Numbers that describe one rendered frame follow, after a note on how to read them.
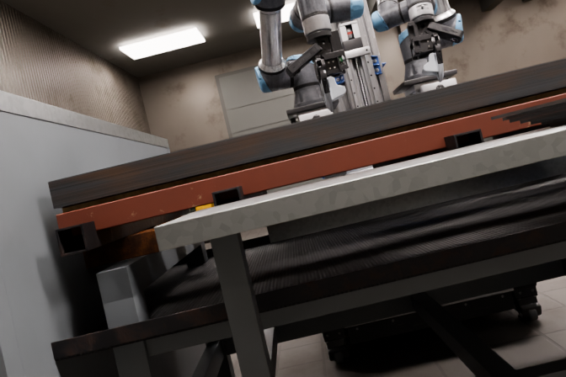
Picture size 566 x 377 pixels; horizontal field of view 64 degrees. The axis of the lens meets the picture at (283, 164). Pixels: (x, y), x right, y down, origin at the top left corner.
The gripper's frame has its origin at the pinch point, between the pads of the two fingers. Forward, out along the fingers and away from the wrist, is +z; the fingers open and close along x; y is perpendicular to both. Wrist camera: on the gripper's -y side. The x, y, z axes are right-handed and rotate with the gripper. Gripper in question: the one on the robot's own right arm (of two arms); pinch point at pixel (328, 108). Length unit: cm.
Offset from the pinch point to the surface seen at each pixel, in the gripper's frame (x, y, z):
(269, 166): -37.0, -17.9, 12.7
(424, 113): -37.0, 12.9, 9.8
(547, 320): 54, 69, 93
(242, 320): -58, -26, 34
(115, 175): -37, -47, 8
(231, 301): -58, -27, 31
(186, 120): 750, -182, -132
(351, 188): -69, -8, 19
